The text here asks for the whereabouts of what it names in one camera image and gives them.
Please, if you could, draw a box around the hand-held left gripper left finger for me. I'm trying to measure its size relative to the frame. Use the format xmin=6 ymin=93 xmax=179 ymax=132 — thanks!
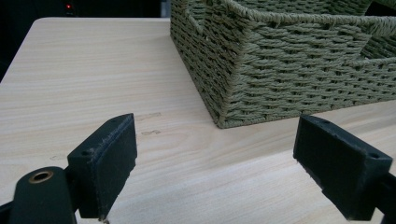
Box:
xmin=66 ymin=113 xmax=138 ymax=222

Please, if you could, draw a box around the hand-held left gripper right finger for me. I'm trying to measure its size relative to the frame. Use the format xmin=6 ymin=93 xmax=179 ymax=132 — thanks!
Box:
xmin=292 ymin=114 xmax=394 ymax=222

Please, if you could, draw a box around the green woven basket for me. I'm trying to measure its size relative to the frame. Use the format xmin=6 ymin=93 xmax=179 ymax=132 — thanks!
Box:
xmin=169 ymin=0 xmax=396 ymax=130

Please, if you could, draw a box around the dark device with red light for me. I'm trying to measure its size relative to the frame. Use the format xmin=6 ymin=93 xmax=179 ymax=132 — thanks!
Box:
xmin=61 ymin=1 xmax=78 ymax=17

